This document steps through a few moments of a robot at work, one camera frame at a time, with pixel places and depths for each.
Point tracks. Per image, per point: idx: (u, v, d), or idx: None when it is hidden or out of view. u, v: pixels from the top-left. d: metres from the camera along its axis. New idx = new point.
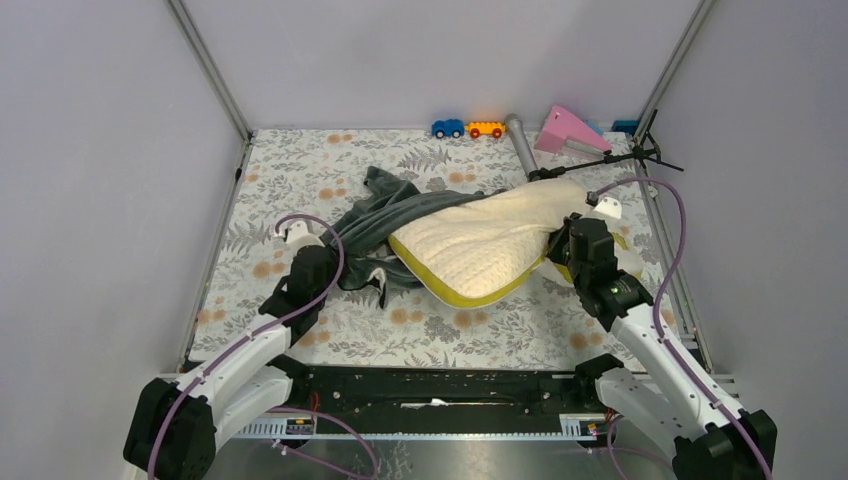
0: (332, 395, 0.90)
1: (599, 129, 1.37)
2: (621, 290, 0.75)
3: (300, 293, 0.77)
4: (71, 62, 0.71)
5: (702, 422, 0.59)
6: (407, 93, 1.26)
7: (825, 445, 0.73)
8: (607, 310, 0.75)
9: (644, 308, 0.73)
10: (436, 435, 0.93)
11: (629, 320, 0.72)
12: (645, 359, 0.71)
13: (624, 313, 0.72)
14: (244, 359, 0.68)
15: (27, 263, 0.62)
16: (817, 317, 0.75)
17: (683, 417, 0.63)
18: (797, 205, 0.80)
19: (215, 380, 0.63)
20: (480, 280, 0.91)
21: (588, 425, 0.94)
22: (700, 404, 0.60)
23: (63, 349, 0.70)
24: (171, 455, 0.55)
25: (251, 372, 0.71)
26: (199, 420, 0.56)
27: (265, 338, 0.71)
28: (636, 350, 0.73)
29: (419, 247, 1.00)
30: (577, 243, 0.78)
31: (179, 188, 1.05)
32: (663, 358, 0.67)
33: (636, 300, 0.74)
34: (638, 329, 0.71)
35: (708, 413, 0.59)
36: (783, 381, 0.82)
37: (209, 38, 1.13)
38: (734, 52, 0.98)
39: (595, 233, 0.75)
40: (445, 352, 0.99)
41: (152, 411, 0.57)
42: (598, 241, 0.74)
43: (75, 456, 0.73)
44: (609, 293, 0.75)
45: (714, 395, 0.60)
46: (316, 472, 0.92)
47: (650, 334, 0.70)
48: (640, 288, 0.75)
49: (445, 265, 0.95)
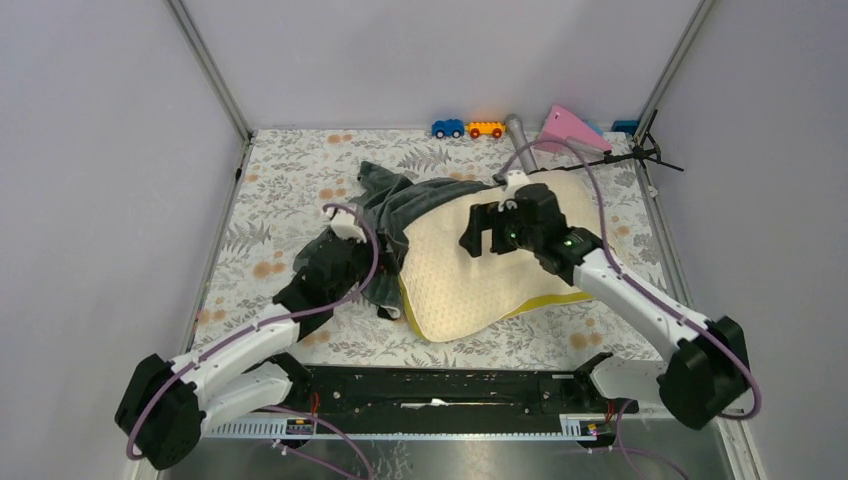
0: (332, 394, 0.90)
1: (599, 129, 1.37)
2: (574, 243, 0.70)
3: (317, 292, 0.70)
4: (71, 62, 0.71)
5: (673, 342, 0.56)
6: (407, 93, 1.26)
7: (826, 446, 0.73)
8: (565, 265, 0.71)
9: (599, 253, 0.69)
10: (437, 435, 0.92)
11: (586, 266, 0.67)
12: (609, 299, 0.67)
13: (580, 262, 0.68)
14: (248, 349, 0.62)
15: (27, 262, 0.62)
16: (819, 318, 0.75)
17: (657, 342, 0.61)
18: (797, 207, 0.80)
19: (209, 367, 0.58)
20: (448, 325, 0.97)
21: (588, 425, 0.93)
22: (667, 324, 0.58)
23: (63, 349, 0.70)
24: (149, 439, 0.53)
25: (251, 363, 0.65)
26: (185, 406, 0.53)
27: (270, 331, 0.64)
28: (598, 293, 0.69)
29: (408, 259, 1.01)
30: (524, 208, 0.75)
31: (179, 189, 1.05)
32: (627, 293, 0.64)
33: (589, 247, 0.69)
34: (596, 271, 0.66)
35: (677, 330, 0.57)
36: (783, 381, 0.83)
37: (208, 38, 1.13)
38: (734, 53, 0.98)
39: (538, 195, 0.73)
40: (445, 352, 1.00)
41: (145, 386, 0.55)
42: (542, 202, 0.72)
43: (75, 455, 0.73)
44: (563, 247, 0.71)
45: (679, 313, 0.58)
46: (316, 472, 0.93)
47: (608, 272, 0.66)
48: (593, 237, 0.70)
49: (425, 294, 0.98)
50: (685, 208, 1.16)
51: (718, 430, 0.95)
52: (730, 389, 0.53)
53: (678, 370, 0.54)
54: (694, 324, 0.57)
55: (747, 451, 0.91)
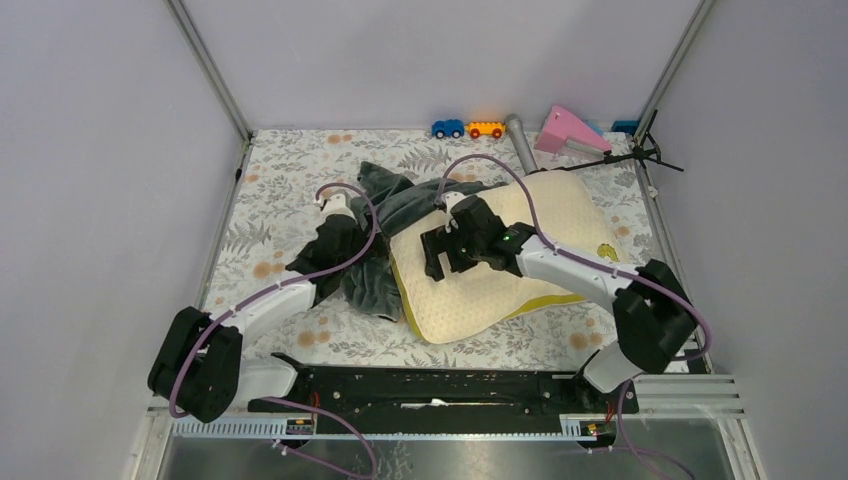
0: (332, 395, 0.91)
1: (599, 129, 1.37)
2: (513, 237, 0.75)
3: (326, 257, 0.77)
4: (71, 62, 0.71)
5: (612, 293, 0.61)
6: (407, 94, 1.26)
7: (826, 446, 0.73)
8: (510, 259, 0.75)
9: (534, 238, 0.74)
10: (438, 435, 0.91)
11: (525, 253, 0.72)
12: (555, 278, 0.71)
13: (520, 250, 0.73)
14: (275, 304, 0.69)
15: (27, 263, 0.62)
16: (818, 318, 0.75)
17: (603, 301, 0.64)
18: (796, 208, 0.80)
19: (246, 316, 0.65)
20: (441, 325, 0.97)
21: (588, 425, 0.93)
22: (603, 280, 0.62)
23: (63, 351, 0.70)
24: (195, 388, 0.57)
25: (273, 321, 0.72)
26: (230, 348, 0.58)
27: (292, 289, 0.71)
28: (546, 277, 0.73)
29: (405, 256, 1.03)
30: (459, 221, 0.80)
31: (179, 189, 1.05)
32: (563, 264, 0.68)
33: (524, 234, 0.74)
34: (535, 253, 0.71)
35: (612, 283, 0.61)
36: (783, 381, 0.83)
37: (209, 38, 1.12)
38: (734, 53, 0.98)
39: (469, 203, 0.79)
40: (445, 352, 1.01)
41: (184, 338, 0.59)
42: (473, 207, 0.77)
43: (76, 456, 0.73)
44: (505, 243, 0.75)
45: (610, 266, 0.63)
46: (316, 472, 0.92)
47: (545, 252, 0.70)
48: (525, 225, 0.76)
49: (421, 292, 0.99)
50: (685, 208, 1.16)
51: (718, 430, 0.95)
52: (677, 326, 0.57)
53: (625, 321, 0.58)
54: (625, 273, 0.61)
55: (747, 451, 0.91)
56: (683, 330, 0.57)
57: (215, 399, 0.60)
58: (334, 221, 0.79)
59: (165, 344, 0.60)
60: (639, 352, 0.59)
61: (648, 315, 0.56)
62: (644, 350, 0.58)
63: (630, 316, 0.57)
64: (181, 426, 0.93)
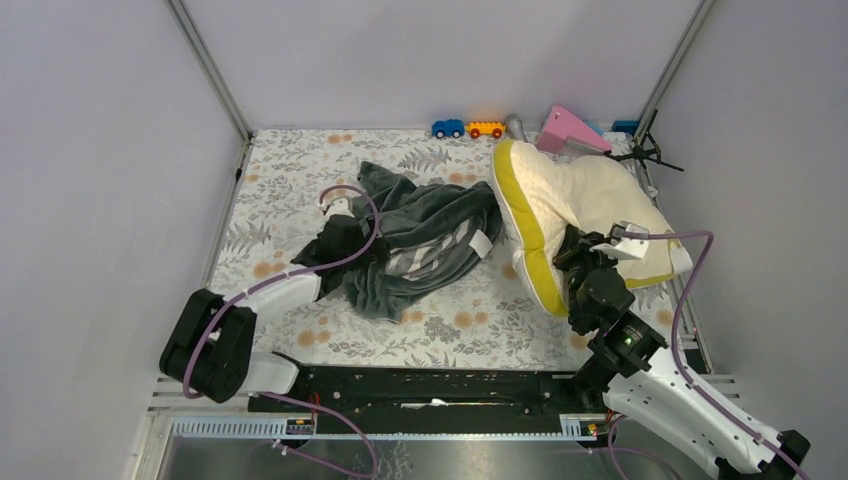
0: (332, 395, 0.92)
1: (599, 129, 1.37)
2: (636, 342, 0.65)
3: (329, 252, 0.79)
4: (70, 61, 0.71)
5: (753, 462, 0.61)
6: (407, 93, 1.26)
7: (827, 447, 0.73)
8: (624, 363, 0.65)
9: (663, 353, 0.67)
10: (437, 435, 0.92)
11: (653, 373, 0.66)
12: (671, 402, 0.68)
13: (647, 368, 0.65)
14: (286, 291, 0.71)
15: (27, 263, 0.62)
16: (818, 319, 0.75)
17: (720, 445, 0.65)
18: (797, 208, 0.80)
19: (259, 299, 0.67)
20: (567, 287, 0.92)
21: (588, 425, 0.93)
22: (746, 444, 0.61)
23: (62, 350, 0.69)
24: (207, 371, 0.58)
25: (282, 307, 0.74)
26: (244, 325, 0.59)
27: (301, 279, 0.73)
28: (659, 393, 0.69)
29: (533, 199, 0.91)
30: (588, 301, 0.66)
31: (179, 189, 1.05)
32: (700, 403, 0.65)
33: (649, 346, 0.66)
34: (665, 379, 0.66)
35: (756, 450, 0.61)
36: (783, 382, 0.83)
37: (208, 38, 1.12)
38: (735, 53, 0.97)
39: (614, 294, 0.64)
40: (445, 352, 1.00)
41: (196, 321, 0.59)
42: (621, 306, 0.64)
43: (77, 456, 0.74)
44: (626, 348, 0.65)
45: (755, 430, 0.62)
46: (316, 472, 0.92)
47: (678, 382, 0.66)
48: (650, 331, 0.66)
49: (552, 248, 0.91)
50: (686, 209, 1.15)
51: None
52: None
53: None
54: (770, 444, 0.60)
55: None
56: None
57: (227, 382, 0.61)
58: (339, 219, 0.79)
59: (176, 326, 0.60)
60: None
61: None
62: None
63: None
64: (182, 426, 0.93)
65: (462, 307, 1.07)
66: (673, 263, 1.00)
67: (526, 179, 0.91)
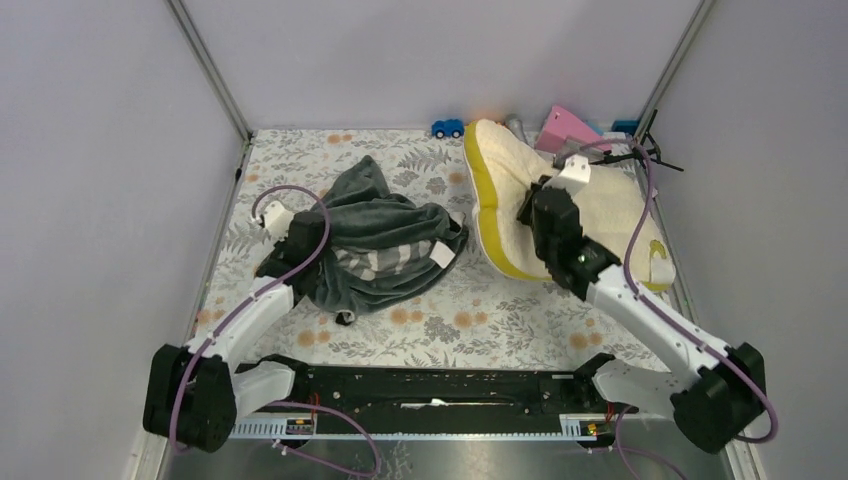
0: (332, 395, 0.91)
1: (599, 129, 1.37)
2: (589, 258, 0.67)
3: (297, 252, 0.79)
4: (70, 60, 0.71)
5: (693, 369, 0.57)
6: (408, 93, 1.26)
7: (827, 447, 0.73)
8: (579, 281, 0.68)
9: (616, 270, 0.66)
10: (437, 435, 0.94)
11: (602, 285, 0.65)
12: (625, 318, 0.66)
13: (595, 280, 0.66)
14: (254, 318, 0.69)
15: (27, 263, 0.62)
16: (818, 318, 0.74)
17: (672, 363, 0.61)
18: (796, 207, 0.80)
19: (226, 339, 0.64)
20: (522, 251, 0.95)
21: (588, 425, 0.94)
22: (687, 351, 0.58)
23: (63, 349, 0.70)
24: (191, 421, 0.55)
25: (257, 333, 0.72)
26: (217, 376, 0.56)
27: (268, 297, 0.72)
28: (613, 310, 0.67)
29: (491, 163, 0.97)
30: (543, 217, 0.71)
31: (179, 189, 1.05)
32: (646, 315, 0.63)
33: (605, 264, 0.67)
34: (612, 289, 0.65)
35: (696, 358, 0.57)
36: (783, 381, 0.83)
37: (208, 38, 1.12)
38: (734, 53, 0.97)
39: (559, 204, 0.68)
40: (445, 352, 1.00)
41: (169, 377, 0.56)
42: (565, 214, 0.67)
43: (77, 455, 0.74)
44: (579, 264, 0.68)
45: (700, 338, 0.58)
46: (316, 472, 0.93)
47: (626, 292, 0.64)
48: (607, 253, 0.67)
49: (508, 209, 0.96)
50: (686, 209, 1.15)
51: None
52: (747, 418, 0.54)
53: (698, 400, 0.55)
54: (713, 351, 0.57)
55: (748, 451, 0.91)
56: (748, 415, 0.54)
57: (219, 423, 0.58)
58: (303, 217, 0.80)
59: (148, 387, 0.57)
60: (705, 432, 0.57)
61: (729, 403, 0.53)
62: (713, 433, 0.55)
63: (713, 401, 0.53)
64: None
65: (462, 307, 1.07)
66: (652, 272, 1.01)
67: (486, 146, 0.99)
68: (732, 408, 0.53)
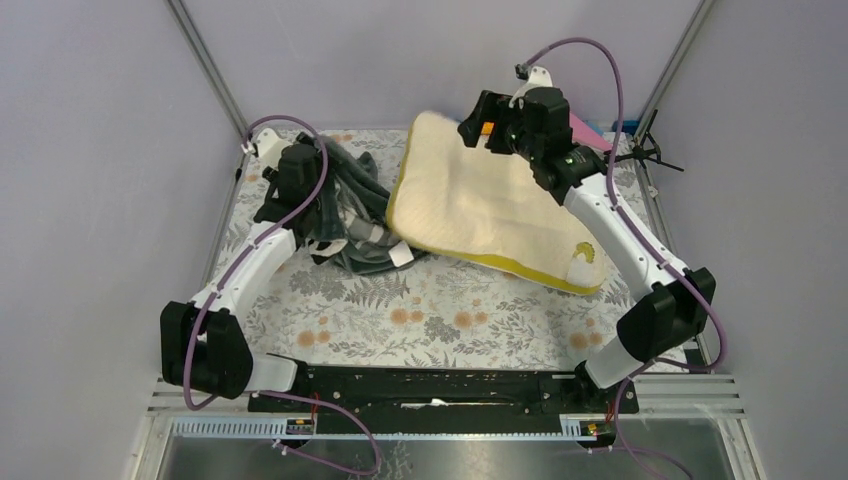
0: (332, 394, 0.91)
1: (599, 129, 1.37)
2: (576, 162, 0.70)
3: (293, 193, 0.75)
4: (70, 62, 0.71)
5: (648, 281, 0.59)
6: (407, 94, 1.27)
7: (827, 449, 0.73)
8: (561, 182, 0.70)
9: (599, 178, 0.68)
10: (437, 435, 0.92)
11: (582, 190, 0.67)
12: (596, 227, 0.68)
13: (578, 184, 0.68)
14: (258, 265, 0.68)
15: (27, 264, 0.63)
16: (817, 318, 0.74)
17: (626, 273, 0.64)
18: (795, 207, 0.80)
19: (231, 291, 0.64)
20: (427, 223, 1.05)
21: (588, 425, 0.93)
22: (648, 265, 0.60)
23: (63, 351, 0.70)
24: (209, 370, 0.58)
25: (264, 278, 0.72)
26: (226, 330, 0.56)
27: (269, 244, 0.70)
28: (588, 221, 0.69)
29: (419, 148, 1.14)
30: (531, 113, 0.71)
31: (179, 189, 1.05)
32: (618, 229, 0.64)
33: (591, 171, 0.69)
34: (592, 198, 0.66)
35: (654, 273, 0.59)
36: (783, 381, 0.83)
37: (208, 38, 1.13)
38: (734, 52, 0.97)
39: (551, 100, 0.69)
40: (445, 352, 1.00)
41: (179, 334, 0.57)
42: (555, 108, 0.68)
43: (78, 456, 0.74)
44: (564, 165, 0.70)
45: (661, 256, 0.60)
46: (316, 472, 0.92)
47: (604, 202, 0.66)
48: (594, 160, 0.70)
49: (415, 186, 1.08)
50: (686, 208, 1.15)
51: (719, 431, 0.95)
52: (679, 333, 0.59)
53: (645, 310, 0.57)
54: (672, 269, 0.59)
55: (747, 451, 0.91)
56: (679, 332, 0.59)
57: (236, 372, 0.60)
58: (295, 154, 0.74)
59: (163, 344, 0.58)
60: (632, 334, 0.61)
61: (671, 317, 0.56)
62: (640, 339, 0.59)
63: (654, 312, 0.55)
64: (182, 426, 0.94)
65: (462, 307, 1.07)
66: (569, 274, 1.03)
67: (423, 130, 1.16)
68: (667, 323, 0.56)
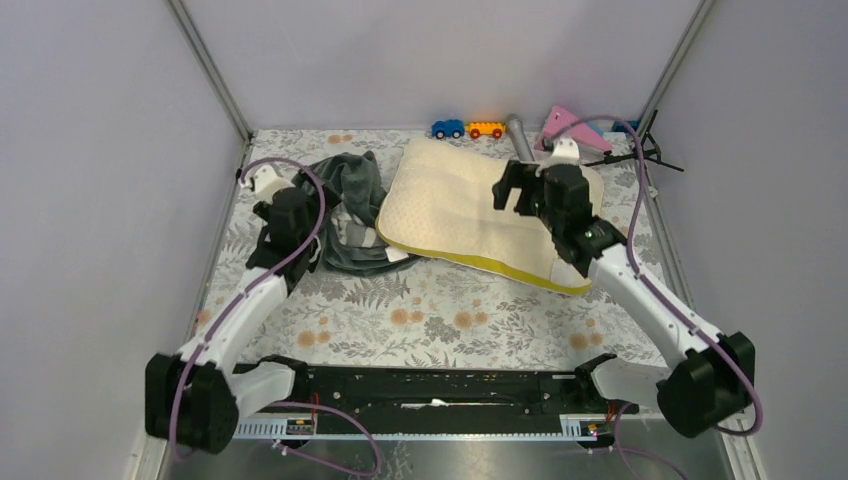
0: (332, 395, 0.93)
1: (599, 129, 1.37)
2: (596, 235, 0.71)
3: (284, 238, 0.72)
4: (71, 61, 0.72)
5: (682, 349, 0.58)
6: (407, 95, 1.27)
7: (827, 448, 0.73)
8: (583, 256, 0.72)
9: (619, 249, 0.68)
10: (437, 435, 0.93)
11: (604, 261, 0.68)
12: (622, 296, 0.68)
13: (598, 255, 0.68)
14: (249, 315, 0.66)
15: (27, 263, 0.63)
16: (817, 318, 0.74)
17: (662, 343, 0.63)
18: (796, 206, 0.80)
19: (219, 343, 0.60)
20: (407, 230, 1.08)
21: (588, 425, 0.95)
22: (679, 332, 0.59)
23: (63, 350, 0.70)
24: (193, 423, 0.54)
25: (254, 329, 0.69)
26: (212, 382, 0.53)
27: (261, 291, 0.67)
28: (614, 291, 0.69)
29: (409, 166, 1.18)
30: (553, 189, 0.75)
31: (179, 189, 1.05)
32: (642, 295, 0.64)
33: (610, 243, 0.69)
34: (614, 267, 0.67)
35: (688, 340, 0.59)
36: (783, 381, 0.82)
37: (209, 39, 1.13)
38: (734, 52, 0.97)
39: (569, 179, 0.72)
40: (445, 353, 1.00)
41: (164, 384, 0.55)
42: (575, 187, 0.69)
43: (78, 455, 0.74)
44: (585, 239, 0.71)
45: (691, 321, 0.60)
46: (316, 472, 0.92)
47: (626, 270, 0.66)
48: (614, 231, 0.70)
49: (401, 200, 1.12)
50: (686, 209, 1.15)
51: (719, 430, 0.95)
52: (729, 405, 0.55)
53: (684, 381, 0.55)
54: (704, 334, 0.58)
55: (747, 451, 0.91)
56: (730, 403, 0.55)
57: (220, 427, 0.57)
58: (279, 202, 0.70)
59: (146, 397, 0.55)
60: (677, 409, 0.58)
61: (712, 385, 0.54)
62: (686, 411, 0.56)
63: (693, 380, 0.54)
64: None
65: (462, 306, 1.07)
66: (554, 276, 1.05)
67: (410, 149, 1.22)
68: (710, 391, 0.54)
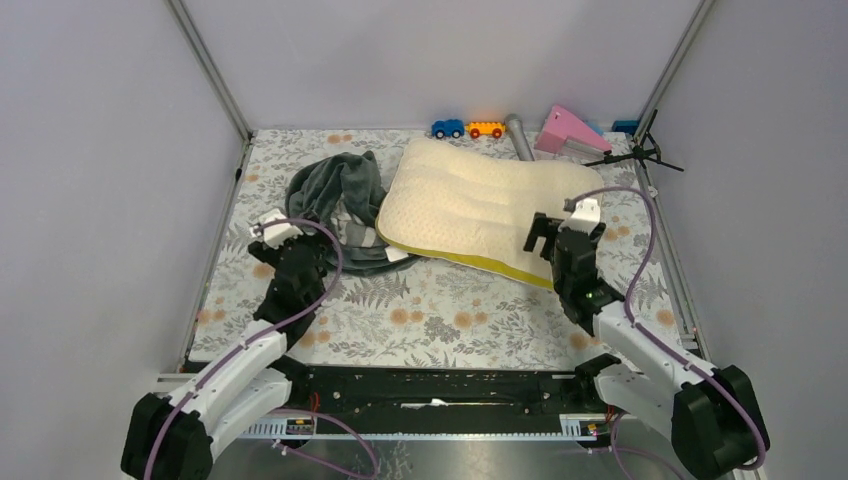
0: (332, 394, 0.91)
1: (599, 129, 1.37)
2: (597, 295, 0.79)
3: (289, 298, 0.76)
4: (70, 61, 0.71)
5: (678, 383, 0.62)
6: (407, 94, 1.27)
7: (824, 449, 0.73)
8: (585, 315, 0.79)
9: (616, 305, 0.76)
10: (437, 435, 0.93)
11: (605, 315, 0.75)
12: (626, 347, 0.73)
13: (598, 311, 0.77)
14: (242, 367, 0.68)
15: (26, 263, 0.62)
16: (817, 318, 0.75)
17: (662, 382, 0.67)
18: (796, 206, 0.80)
19: (208, 393, 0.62)
20: (408, 229, 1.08)
21: (588, 425, 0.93)
22: (674, 369, 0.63)
23: (63, 350, 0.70)
24: (167, 468, 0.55)
25: (245, 381, 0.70)
26: (193, 435, 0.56)
27: (259, 346, 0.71)
28: (617, 343, 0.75)
29: (410, 166, 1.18)
30: (562, 254, 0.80)
31: (180, 189, 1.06)
32: (639, 342, 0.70)
33: (609, 300, 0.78)
34: (614, 320, 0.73)
35: (683, 375, 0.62)
36: (781, 382, 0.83)
37: (208, 39, 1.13)
38: (734, 53, 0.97)
39: (580, 247, 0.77)
40: (445, 352, 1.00)
41: (146, 427, 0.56)
42: (582, 256, 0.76)
43: (79, 456, 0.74)
44: (587, 299, 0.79)
45: (683, 358, 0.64)
46: (317, 472, 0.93)
47: (624, 322, 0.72)
48: (614, 292, 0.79)
49: (402, 199, 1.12)
50: (685, 209, 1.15)
51: None
52: (738, 440, 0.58)
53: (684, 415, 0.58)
54: (698, 369, 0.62)
55: None
56: (742, 439, 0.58)
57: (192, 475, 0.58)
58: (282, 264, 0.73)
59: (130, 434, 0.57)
60: (687, 450, 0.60)
61: (711, 418, 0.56)
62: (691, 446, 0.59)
63: (691, 413, 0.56)
64: None
65: (462, 307, 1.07)
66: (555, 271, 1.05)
67: (411, 148, 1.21)
68: (710, 424, 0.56)
